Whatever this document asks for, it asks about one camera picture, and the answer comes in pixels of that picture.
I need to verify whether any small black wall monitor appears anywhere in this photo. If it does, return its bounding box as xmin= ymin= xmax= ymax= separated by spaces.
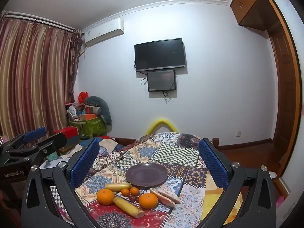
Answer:
xmin=147 ymin=69 xmax=177 ymax=92

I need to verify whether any green storage box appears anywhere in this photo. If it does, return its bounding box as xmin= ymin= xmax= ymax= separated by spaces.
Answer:
xmin=69 ymin=116 xmax=107 ymax=139

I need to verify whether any red box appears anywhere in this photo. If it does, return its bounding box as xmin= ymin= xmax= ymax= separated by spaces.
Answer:
xmin=55 ymin=127 xmax=79 ymax=139

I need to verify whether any yellow sugarcane piece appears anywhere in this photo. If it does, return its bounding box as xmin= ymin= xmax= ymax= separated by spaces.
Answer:
xmin=113 ymin=197 xmax=145 ymax=218

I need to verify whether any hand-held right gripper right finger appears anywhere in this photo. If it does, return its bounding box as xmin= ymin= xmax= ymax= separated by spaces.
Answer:
xmin=198 ymin=138 xmax=277 ymax=228

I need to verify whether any large orange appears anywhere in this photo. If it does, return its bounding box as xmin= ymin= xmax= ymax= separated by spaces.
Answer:
xmin=97 ymin=189 xmax=115 ymax=206
xmin=139 ymin=193 xmax=158 ymax=209

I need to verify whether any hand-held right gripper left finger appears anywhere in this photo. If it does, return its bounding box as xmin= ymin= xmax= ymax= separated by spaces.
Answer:
xmin=21 ymin=138 xmax=100 ymax=228

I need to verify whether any orange box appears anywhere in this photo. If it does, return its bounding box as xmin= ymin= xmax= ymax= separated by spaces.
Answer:
xmin=79 ymin=113 xmax=98 ymax=122

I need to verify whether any white air conditioner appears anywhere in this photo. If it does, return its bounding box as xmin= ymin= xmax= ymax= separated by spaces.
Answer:
xmin=82 ymin=18 xmax=124 ymax=47

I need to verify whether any black hanging cable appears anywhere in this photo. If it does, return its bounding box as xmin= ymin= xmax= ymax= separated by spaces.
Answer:
xmin=161 ymin=90 xmax=172 ymax=103

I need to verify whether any striped curtain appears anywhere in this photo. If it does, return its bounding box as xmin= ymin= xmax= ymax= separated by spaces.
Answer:
xmin=0 ymin=11 xmax=84 ymax=139

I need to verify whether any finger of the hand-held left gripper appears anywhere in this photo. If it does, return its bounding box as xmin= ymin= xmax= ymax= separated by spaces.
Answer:
xmin=24 ymin=132 xmax=67 ymax=162
xmin=5 ymin=126 xmax=47 ymax=148

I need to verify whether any wooden door frame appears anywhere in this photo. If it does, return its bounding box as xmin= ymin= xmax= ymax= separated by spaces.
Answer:
xmin=262 ymin=0 xmax=300 ymax=186

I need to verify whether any green-yellow sugarcane piece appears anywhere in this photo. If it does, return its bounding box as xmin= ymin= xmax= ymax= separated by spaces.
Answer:
xmin=105 ymin=183 xmax=132 ymax=192

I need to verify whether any dark purple plate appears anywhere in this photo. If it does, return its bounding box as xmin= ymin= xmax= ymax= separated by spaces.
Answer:
xmin=125 ymin=163 xmax=169 ymax=188

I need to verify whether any yellow chair back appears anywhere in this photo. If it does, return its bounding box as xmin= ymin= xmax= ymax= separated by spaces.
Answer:
xmin=145 ymin=117 xmax=179 ymax=136

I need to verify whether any red plastic bag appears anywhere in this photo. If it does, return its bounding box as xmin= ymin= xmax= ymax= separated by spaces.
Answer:
xmin=78 ymin=91 xmax=89 ymax=104

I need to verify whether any black wall television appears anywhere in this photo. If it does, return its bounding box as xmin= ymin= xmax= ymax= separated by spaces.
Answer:
xmin=134 ymin=38 xmax=186 ymax=73

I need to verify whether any grey plush pillow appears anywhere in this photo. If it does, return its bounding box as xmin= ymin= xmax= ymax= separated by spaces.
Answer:
xmin=84 ymin=96 xmax=113 ymax=125

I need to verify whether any patchwork printed blanket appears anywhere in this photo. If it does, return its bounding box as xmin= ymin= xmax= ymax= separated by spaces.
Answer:
xmin=47 ymin=132 xmax=243 ymax=228

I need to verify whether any wooden overhead cabinet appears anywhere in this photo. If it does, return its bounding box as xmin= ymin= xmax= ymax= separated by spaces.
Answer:
xmin=230 ymin=0 xmax=283 ymax=32

